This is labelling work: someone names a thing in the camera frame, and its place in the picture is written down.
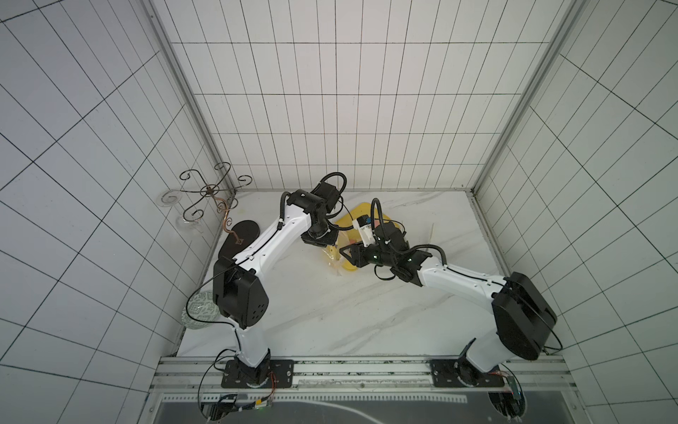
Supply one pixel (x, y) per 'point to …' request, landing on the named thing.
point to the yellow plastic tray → (349, 235)
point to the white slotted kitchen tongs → (431, 234)
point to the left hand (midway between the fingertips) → (322, 248)
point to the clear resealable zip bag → (335, 261)
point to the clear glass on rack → (169, 198)
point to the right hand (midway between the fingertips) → (344, 242)
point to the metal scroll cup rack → (212, 189)
